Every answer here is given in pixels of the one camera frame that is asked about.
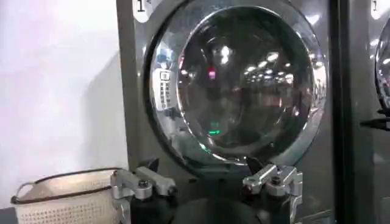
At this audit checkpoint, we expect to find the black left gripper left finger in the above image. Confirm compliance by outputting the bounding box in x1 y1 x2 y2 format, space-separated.
110 157 178 224

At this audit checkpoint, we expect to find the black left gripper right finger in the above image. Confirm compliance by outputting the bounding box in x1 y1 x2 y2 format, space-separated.
242 156 303 224

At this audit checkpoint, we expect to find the grey dryer with number label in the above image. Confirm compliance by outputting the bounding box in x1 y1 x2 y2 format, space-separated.
115 0 336 224

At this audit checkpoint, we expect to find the white perforated laundry basket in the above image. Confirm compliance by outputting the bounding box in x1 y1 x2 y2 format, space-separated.
10 167 122 224

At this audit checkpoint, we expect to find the grey neighbouring dryer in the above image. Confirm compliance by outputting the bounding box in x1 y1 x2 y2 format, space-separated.
347 0 390 224

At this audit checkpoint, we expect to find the round glass neighbouring dryer door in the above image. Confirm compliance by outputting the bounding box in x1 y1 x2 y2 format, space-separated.
374 18 390 112

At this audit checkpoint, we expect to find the black door handle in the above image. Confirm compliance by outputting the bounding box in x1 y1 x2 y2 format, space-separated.
360 108 390 131

